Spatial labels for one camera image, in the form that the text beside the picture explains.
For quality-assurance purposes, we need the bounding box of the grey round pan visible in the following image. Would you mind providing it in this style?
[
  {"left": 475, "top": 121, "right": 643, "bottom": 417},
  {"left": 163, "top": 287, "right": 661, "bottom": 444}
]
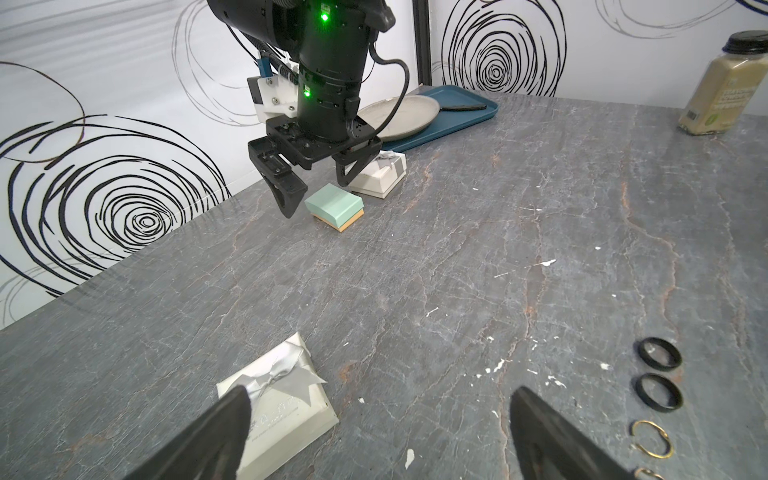
[{"left": 356, "top": 94, "right": 488, "bottom": 143}]

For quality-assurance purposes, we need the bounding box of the white gift box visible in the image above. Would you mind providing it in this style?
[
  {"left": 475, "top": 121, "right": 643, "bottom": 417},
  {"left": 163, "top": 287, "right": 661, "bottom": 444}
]
[{"left": 216, "top": 333, "right": 339, "bottom": 479}]

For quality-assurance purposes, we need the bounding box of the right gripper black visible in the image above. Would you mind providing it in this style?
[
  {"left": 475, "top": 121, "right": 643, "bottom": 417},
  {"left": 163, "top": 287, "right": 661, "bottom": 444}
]
[{"left": 248, "top": 23, "right": 382, "bottom": 218}]

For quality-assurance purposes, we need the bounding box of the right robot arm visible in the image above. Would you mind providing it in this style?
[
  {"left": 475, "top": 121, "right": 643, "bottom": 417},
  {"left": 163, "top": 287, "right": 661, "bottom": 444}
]
[{"left": 209, "top": 1, "right": 396, "bottom": 217}]

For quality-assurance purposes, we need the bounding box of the teal tray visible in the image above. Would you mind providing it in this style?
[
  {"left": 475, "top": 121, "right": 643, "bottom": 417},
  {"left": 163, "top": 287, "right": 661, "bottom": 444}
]
[{"left": 383, "top": 85, "right": 498, "bottom": 153}]

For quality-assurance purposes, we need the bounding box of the mint green jewelry box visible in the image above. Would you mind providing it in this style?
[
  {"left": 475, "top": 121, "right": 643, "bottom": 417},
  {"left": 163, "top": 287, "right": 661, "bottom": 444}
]
[{"left": 304, "top": 184, "right": 364, "bottom": 232}]

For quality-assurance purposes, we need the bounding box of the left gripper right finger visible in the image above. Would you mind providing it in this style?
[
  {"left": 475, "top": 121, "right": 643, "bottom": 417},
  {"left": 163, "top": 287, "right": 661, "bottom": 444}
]
[{"left": 510, "top": 386, "right": 633, "bottom": 480}]

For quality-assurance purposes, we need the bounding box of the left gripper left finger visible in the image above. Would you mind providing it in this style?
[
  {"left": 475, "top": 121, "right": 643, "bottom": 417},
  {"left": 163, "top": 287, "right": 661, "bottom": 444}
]
[{"left": 127, "top": 386, "right": 251, "bottom": 479}]

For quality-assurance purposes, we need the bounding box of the black ring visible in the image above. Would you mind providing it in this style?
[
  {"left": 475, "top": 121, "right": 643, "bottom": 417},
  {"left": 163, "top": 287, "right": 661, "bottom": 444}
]
[
  {"left": 635, "top": 336, "right": 684, "bottom": 373},
  {"left": 634, "top": 372, "right": 685, "bottom": 414}
]

